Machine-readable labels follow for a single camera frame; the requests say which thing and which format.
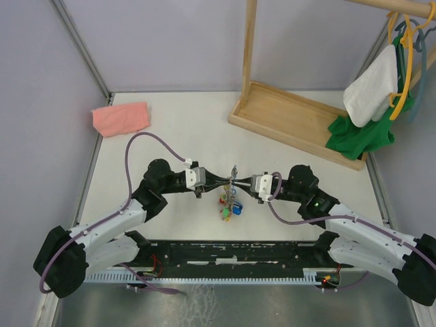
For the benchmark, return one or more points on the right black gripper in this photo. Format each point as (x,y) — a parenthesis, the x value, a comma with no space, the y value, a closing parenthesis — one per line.
(253,193)

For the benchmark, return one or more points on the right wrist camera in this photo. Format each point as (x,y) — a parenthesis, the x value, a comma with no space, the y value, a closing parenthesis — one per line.
(261,185)

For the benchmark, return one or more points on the white towel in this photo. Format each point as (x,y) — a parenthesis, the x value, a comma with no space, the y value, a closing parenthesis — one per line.
(367,98)

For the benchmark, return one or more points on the yellow hanger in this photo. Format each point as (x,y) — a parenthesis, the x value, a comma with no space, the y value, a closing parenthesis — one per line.
(405,57)

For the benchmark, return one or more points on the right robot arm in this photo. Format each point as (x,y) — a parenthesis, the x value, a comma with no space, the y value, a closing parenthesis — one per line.
(405,260)

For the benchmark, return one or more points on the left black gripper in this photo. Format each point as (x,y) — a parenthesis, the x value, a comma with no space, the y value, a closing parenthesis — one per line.
(210,179)

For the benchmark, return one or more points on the pink folded cloth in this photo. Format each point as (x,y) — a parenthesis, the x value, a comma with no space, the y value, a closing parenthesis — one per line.
(121,119)

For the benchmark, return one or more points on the green garment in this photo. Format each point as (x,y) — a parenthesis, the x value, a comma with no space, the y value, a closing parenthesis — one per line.
(351,141)

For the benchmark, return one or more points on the white cable duct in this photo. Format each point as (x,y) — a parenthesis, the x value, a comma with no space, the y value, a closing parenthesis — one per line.
(118,275)

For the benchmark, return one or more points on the metal key organizer with keys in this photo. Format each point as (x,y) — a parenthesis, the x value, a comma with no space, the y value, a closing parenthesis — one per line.
(230,206)

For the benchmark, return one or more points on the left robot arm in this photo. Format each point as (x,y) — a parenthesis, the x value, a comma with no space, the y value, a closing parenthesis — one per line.
(67,257)

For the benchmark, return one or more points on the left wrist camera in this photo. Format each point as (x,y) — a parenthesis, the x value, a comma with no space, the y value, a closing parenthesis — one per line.
(195,176)

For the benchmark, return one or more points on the wooden clothes rack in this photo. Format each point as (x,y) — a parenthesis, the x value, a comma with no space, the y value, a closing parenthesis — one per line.
(301,122)

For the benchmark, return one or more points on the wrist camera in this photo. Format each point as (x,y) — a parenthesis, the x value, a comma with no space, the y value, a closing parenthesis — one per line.
(261,185)
(195,176)

